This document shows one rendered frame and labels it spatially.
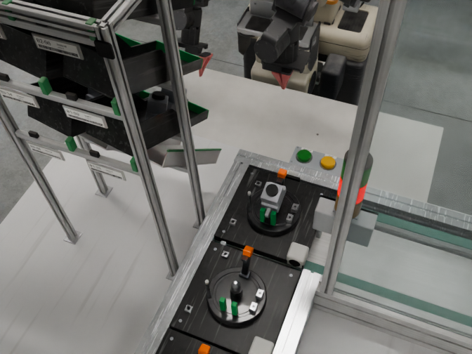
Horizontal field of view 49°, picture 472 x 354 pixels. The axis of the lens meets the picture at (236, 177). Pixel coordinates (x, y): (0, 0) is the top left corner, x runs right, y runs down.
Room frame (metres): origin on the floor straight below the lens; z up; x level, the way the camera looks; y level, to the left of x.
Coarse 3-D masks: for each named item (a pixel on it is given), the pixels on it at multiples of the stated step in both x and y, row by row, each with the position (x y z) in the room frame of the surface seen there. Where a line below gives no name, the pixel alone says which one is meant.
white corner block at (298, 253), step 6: (294, 246) 0.63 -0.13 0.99; (300, 246) 0.63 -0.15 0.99; (288, 252) 0.61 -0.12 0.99; (294, 252) 0.61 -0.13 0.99; (300, 252) 0.61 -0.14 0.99; (306, 252) 0.61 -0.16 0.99; (288, 258) 0.60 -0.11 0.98; (294, 258) 0.60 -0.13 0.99; (300, 258) 0.59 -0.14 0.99; (306, 258) 0.61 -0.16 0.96; (294, 264) 0.59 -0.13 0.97; (300, 264) 0.59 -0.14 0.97
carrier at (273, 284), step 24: (216, 264) 0.60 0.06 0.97; (240, 264) 0.60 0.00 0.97; (264, 264) 0.60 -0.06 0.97; (192, 288) 0.54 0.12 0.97; (216, 288) 0.53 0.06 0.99; (240, 288) 0.51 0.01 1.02; (264, 288) 0.52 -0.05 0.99; (288, 288) 0.53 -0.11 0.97; (192, 312) 0.48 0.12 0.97; (216, 312) 0.47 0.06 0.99; (240, 312) 0.47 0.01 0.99; (264, 312) 0.47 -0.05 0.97; (192, 336) 0.43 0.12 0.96; (216, 336) 0.42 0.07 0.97; (240, 336) 0.42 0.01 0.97; (264, 336) 0.42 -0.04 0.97
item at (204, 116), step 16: (144, 112) 0.88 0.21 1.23; (176, 112) 0.81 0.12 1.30; (192, 112) 0.91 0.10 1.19; (208, 112) 0.90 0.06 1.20; (96, 128) 0.75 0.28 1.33; (112, 128) 0.73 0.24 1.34; (144, 128) 0.72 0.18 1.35; (160, 128) 0.76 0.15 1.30; (176, 128) 0.80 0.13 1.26; (112, 144) 0.72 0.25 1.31; (128, 144) 0.70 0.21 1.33
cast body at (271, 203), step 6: (270, 186) 0.74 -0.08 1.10; (276, 186) 0.73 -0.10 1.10; (282, 186) 0.76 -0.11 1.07; (264, 192) 0.73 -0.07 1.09; (270, 192) 0.72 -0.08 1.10; (276, 192) 0.72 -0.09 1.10; (282, 192) 0.73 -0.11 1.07; (264, 198) 0.71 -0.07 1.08; (270, 198) 0.71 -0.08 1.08; (276, 198) 0.71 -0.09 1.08; (282, 198) 0.74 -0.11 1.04; (264, 204) 0.72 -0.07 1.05; (270, 204) 0.71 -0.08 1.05; (276, 204) 0.70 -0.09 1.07; (270, 210) 0.71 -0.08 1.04; (276, 210) 0.70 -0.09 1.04
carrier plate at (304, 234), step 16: (256, 176) 0.87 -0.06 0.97; (272, 176) 0.86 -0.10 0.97; (240, 192) 0.82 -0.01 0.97; (304, 192) 0.80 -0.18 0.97; (320, 192) 0.80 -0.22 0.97; (240, 208) 0.77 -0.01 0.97; (304, 208) 0.75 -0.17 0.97; (224, 224) 0.72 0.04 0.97; (240, 224) 0.72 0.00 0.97; (304, 224) 0.70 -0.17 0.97; (224, 240) 0.67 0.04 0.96; (240, 240) 0.67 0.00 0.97; (256, 240) 0.66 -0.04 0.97; (272, 240) 0.66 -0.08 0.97; (288, 240) 0.66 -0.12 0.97; (304, 240) 0.66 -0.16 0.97; (272, 256) 0.62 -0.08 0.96
